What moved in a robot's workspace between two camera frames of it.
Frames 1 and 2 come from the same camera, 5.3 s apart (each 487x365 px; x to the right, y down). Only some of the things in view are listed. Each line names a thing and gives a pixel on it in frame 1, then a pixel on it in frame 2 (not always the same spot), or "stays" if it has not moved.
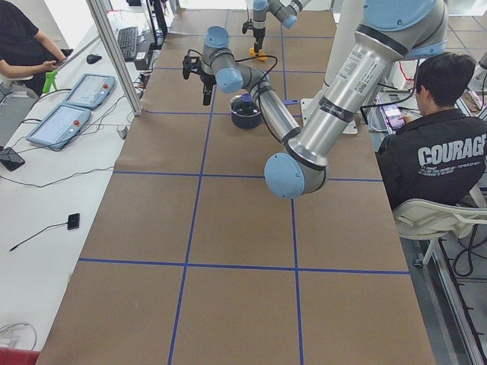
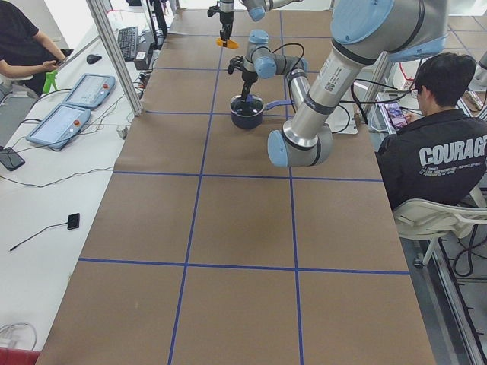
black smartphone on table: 10,158 stays
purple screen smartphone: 393,113 stays
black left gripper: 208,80 to 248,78
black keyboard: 128,41 stays
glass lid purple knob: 244,106 stays
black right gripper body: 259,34 to 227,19
